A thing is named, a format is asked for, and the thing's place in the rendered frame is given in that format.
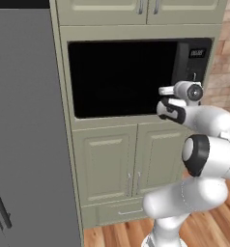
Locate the black microwave oven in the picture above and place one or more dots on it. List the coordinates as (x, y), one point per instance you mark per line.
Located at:
(197, 64)

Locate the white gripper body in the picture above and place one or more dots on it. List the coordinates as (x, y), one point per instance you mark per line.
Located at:
(166, 90)

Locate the pale green cupboard door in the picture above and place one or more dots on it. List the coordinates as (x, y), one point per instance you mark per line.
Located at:
(158, 154)
(104, 160)
(191, 9)
(100, 11)

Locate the grey fridge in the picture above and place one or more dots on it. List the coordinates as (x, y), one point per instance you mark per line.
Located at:
(26, 128)

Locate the pale green drawer front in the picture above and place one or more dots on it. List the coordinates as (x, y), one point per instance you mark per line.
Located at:
(120, 217)

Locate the pale green cupboard unit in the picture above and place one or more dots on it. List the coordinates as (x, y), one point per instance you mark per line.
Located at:
(136, 32)

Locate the black microwave door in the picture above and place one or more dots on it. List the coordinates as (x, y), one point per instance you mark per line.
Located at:
(120, 80)

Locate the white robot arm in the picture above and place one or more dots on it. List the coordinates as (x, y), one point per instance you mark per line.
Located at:
(197, 193)

